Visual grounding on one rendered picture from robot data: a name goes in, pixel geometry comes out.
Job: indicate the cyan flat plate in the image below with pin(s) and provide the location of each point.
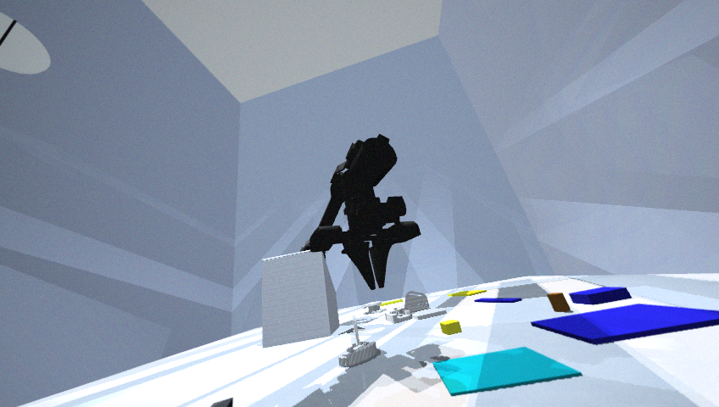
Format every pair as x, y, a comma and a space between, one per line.
504, 368

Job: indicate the yellow flat rectangular plate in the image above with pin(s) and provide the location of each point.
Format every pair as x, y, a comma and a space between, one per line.
467, 293

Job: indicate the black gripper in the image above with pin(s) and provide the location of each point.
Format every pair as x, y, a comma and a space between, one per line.
357, 249

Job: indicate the small yellow block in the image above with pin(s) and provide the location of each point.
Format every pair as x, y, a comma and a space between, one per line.
450, 327

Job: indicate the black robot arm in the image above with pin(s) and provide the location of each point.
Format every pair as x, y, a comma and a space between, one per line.
367, 163

